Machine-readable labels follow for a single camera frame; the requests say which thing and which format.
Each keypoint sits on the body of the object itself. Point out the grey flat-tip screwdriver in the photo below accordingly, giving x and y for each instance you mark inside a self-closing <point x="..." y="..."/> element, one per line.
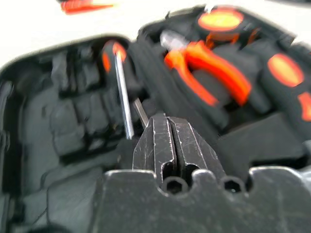
<point x="141" y="111"/>

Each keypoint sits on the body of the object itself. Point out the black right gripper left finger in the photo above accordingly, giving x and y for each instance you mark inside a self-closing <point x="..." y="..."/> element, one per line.
<point x="155" y="145"/>

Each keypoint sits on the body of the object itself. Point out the black plastic tool case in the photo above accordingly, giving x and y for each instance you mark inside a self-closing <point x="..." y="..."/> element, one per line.
<point x="60" y="126"/>

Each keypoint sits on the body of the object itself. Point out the orange tool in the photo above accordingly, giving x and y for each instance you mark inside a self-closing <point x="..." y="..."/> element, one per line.
<point x="82" y="6"/>

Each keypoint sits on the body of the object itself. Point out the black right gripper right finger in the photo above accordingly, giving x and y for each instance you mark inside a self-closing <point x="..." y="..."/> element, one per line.
<point x="194" y="150"/>

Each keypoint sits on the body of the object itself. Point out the orange black tape measure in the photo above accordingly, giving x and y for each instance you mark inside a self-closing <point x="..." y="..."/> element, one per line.
<point x="218" y="20"/>

